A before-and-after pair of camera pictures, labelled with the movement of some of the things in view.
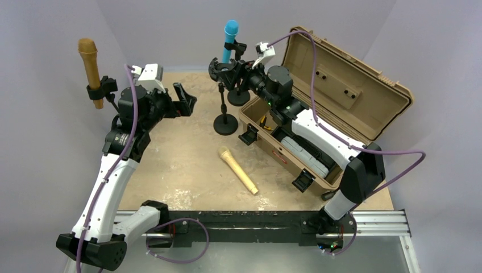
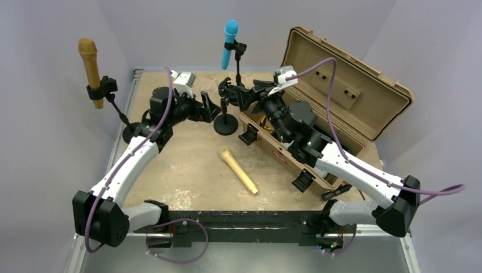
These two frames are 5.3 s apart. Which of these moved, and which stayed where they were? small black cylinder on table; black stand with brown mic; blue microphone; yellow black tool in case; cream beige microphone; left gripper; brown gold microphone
Moved: left gripper
Stayed: small black cylinder on table; brown gold microphone; blue microphone; yellow black tool in case; black stand with brown mic; cream beige microphone
